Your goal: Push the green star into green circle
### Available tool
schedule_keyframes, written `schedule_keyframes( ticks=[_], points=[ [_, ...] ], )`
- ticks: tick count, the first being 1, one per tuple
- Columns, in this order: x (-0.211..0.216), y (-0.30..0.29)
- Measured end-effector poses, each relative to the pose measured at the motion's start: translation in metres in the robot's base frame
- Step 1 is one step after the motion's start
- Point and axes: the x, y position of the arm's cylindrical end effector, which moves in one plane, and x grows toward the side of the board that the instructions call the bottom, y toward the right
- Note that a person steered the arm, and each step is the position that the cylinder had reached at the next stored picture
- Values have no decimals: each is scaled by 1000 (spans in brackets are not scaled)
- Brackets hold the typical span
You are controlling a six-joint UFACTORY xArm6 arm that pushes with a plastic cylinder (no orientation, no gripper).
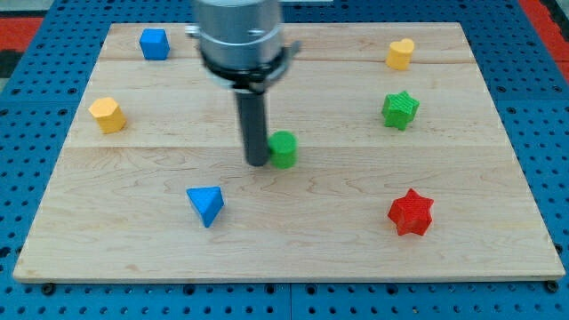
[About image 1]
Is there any blue cube block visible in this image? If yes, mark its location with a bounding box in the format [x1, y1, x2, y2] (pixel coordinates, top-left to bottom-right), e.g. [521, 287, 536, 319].
[139, 28, 170, 60]

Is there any yellow heart block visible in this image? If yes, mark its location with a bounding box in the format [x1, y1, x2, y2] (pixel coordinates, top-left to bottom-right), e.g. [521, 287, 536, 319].
[385, 38, 415, 70]

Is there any yellow hexagon block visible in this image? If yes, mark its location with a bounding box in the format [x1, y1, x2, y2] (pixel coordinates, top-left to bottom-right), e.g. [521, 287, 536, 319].
[88, 97, 126, 134]

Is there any green cylinder block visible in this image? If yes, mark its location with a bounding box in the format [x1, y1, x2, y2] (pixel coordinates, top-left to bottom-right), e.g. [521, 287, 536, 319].
[268, 131, 297, 169]

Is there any wooden board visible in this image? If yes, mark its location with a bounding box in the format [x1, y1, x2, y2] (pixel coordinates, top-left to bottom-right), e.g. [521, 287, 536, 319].
[13, 22, 565, 284]

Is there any blue triangle block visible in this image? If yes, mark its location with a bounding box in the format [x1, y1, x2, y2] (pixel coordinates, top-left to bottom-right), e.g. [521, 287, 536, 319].
[186, 186, 225, 228]

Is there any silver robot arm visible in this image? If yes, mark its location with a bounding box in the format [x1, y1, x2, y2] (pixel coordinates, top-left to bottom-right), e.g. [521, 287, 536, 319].
[186, 0, 301, 167]

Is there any red star block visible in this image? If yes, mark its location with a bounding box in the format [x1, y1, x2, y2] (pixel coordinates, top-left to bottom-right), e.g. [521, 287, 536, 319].
[388, 188, 435, 236]

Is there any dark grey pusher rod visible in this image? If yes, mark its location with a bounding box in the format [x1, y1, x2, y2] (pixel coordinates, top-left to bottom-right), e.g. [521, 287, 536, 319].
[235, 90, 269, 167]

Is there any green star block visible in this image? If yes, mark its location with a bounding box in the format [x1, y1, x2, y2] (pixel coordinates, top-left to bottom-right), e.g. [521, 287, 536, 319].
[381, 91, 420, 131]

